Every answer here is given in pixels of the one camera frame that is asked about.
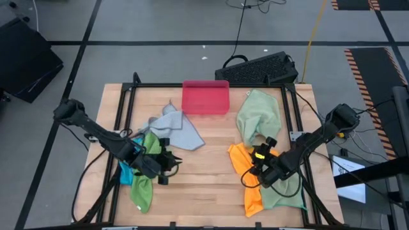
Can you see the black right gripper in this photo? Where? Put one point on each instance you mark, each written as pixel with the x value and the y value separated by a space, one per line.
pixel 266 161

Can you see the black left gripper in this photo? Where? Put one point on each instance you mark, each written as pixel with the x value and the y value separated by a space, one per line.
pixel 163 159

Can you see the grey microfiber towel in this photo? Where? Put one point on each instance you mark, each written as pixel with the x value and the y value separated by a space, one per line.
pixel 179 131

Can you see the pale green microfiber towel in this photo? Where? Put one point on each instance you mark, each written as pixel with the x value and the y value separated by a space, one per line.
pixel 287 195
pixel 259 115

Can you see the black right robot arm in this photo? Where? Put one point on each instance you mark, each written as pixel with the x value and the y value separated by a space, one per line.
pixel 313 137

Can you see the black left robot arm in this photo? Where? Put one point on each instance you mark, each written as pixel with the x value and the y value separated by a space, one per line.
pixel 96 131

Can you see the orange microfiber towel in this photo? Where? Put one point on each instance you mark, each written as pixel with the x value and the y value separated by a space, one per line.
pixel 239 159

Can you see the bright green microfiber towel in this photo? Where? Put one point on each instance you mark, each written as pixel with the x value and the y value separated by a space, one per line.
pixel 142 191

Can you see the blue microfiber towel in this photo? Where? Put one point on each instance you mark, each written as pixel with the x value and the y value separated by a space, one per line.
pixel 126 174

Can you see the grey metal mounting plate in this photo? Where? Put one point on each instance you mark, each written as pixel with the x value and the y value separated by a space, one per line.
pixel 295 135
pixel 91 138

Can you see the red plastic bin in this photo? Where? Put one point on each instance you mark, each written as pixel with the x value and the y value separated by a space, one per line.
pixel 204 99

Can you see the black perforated computer case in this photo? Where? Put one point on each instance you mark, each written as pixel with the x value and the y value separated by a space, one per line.
pixel 255 68

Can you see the laptop with white screen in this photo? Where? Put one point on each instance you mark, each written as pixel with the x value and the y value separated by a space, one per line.
pixel 350 191

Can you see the black metal stand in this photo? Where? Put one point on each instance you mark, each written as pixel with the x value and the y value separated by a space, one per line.
pixel 367 174

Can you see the black striped floor mat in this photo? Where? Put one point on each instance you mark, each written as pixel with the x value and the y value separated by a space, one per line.
pixel 351 4
pixel 374 80

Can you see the large black box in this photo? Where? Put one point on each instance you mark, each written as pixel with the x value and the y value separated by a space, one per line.
pixel 25 60

